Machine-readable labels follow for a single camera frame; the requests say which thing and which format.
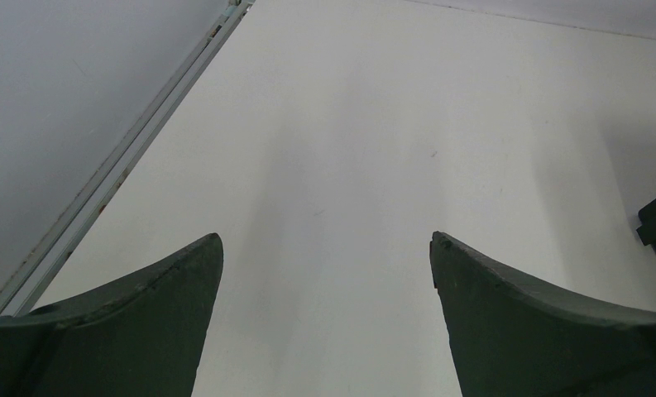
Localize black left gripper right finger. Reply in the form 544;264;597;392
429;232;656;396

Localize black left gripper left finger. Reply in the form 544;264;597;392
0;233;223;396

